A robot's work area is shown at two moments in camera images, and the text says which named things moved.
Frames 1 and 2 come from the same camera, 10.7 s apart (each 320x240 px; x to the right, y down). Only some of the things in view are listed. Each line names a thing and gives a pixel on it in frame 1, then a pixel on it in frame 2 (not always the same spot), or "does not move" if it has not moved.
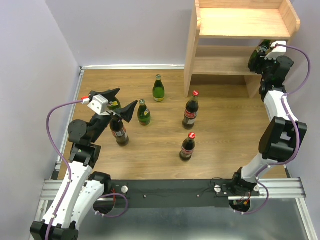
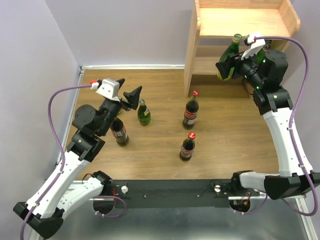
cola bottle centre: (191, 111) does not move
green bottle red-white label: (144, 115) does not move
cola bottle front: (188, 147) does not move
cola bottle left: (119, 132) does not move
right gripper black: (266, 61) -> (224, 67)
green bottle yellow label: (158, 89) -> (232, 50)
